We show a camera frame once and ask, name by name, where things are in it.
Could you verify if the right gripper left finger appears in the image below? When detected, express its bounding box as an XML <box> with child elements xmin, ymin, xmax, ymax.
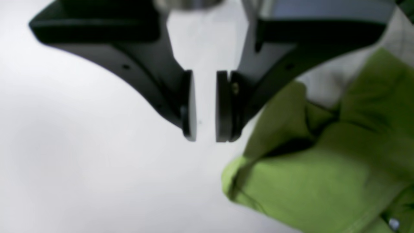
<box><xmin>29</xmin><ymin>0</ymin><xmax>197</xmax><ymax>141</ymax></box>

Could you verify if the green T-shirt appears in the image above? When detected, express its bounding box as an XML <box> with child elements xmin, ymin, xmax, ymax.
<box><xmin>222</xmin><ymin>49</ymin><xmax>414</xmax><ymax>233</ymax></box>

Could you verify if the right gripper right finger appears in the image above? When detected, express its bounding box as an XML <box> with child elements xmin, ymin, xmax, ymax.
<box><xmin>215</xmin><ymin>0</ymin><xmax>396</xmax><ymax>142</ymax></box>

